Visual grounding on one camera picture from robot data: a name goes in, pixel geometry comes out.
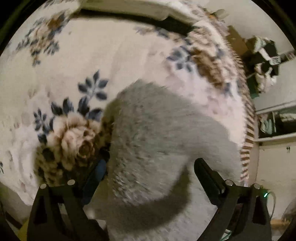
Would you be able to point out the white wardrobe shelf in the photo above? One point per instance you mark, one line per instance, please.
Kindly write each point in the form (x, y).
(276, 122)

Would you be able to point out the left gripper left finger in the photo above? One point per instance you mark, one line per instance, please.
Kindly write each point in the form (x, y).
(57, 212)

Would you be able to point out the folded white pants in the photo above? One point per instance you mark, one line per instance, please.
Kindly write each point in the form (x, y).
(172, 16)

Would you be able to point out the grey fluffy pants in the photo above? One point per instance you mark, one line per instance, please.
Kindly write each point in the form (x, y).
(153, 192)

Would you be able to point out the brown checkered blanket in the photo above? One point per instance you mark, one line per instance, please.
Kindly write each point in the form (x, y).
(216, 60)

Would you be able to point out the white nightstand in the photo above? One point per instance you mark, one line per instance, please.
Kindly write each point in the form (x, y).
(220, 14)

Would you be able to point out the floral bed sheet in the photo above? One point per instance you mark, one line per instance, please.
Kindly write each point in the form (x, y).
(60, 72)

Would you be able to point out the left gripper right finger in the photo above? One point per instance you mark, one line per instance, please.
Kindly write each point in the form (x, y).
(241, 210)

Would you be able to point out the brown cardboard box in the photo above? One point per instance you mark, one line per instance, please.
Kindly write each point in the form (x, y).
(236, 41)

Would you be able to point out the chair with piled clothes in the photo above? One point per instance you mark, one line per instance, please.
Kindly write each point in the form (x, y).
(263, 62)

